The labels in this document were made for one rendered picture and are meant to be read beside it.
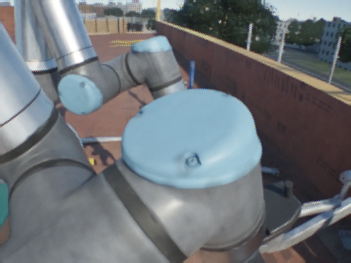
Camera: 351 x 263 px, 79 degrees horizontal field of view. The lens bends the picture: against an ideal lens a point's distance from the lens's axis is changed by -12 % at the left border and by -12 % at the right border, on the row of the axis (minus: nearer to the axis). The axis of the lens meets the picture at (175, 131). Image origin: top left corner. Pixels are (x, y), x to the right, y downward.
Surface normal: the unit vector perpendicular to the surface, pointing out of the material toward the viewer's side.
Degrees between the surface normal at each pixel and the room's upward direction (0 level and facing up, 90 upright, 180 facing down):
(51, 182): 3
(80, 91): 94
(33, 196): 20
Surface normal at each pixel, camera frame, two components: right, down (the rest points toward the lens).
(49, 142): 0.86, 0.12
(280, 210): -0.31, -0.72
